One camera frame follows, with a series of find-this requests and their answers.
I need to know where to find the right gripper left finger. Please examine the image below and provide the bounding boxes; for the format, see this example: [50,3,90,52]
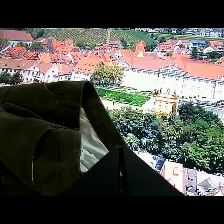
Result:
[62,144,123,197]

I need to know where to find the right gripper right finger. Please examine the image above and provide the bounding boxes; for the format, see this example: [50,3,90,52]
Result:
[121,144,185,197]

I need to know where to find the olive brown pants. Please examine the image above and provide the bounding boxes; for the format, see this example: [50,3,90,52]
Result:
[0,80,127,197]

